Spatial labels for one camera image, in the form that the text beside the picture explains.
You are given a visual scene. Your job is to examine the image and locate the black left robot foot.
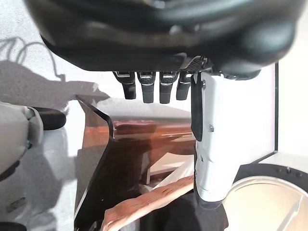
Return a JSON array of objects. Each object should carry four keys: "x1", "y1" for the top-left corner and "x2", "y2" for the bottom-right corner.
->
[{"x1": 31, "y1": 107, "x2": 67, "y2": 131}]

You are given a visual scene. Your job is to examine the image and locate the round glass washing machine door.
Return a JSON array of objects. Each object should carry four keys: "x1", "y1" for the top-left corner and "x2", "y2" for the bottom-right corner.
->
[{"x1": 222, "y1": 153, "x2": 308, "y2": 231}]

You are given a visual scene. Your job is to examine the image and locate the woven wicker basket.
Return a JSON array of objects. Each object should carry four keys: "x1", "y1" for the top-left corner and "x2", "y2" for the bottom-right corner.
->
[{"x1": 101, "y1": 174, "x2": 195, "y2": 231}]

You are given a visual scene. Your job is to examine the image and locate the silver left robot leg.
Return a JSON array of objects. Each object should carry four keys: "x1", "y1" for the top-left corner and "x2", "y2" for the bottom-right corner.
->
[{"x1": 0, "y1": 101, "x2": 44, "y2": 181}]

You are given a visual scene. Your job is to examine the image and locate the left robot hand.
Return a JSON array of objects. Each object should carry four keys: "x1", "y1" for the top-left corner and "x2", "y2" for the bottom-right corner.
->
[{"x1": 24, "y1": 0, "x2": 308, "y2": 210}]

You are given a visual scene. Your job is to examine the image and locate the amber acrylic stool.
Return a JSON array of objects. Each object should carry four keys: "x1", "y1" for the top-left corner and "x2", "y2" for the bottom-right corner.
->
[{"x1": 73, "y1": 93, "x2": 196, "y2": 231}]

